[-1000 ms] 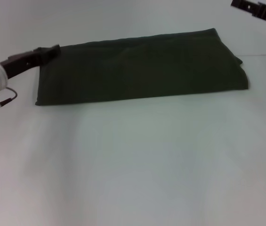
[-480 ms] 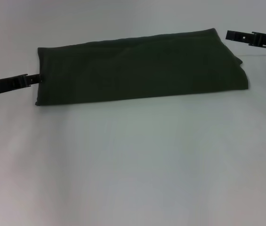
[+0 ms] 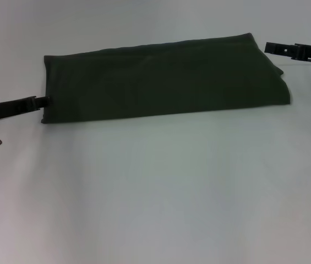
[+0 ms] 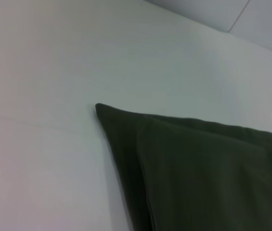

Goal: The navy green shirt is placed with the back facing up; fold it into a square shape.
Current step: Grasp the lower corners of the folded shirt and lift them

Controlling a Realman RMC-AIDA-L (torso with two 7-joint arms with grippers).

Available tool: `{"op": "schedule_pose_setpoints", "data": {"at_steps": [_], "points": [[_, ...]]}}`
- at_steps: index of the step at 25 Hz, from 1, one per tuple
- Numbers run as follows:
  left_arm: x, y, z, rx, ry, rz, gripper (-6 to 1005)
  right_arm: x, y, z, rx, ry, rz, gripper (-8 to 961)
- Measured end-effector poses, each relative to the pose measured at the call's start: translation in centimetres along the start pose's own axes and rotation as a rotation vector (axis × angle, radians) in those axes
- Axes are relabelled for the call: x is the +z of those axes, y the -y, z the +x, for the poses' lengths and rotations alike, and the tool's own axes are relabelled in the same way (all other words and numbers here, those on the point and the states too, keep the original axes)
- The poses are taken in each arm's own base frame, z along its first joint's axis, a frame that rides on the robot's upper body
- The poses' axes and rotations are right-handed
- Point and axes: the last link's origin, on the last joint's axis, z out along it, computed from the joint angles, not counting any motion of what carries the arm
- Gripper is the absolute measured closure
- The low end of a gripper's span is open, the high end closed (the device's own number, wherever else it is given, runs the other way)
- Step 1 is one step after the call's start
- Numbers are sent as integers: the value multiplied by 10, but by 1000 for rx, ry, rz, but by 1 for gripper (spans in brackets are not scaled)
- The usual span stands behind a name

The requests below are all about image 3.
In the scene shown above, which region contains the dark green shirt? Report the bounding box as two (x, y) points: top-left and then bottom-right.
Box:
(40, 32), (292, 125)

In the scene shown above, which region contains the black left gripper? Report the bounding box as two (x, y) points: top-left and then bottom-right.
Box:
(0, 96), (54, 122)

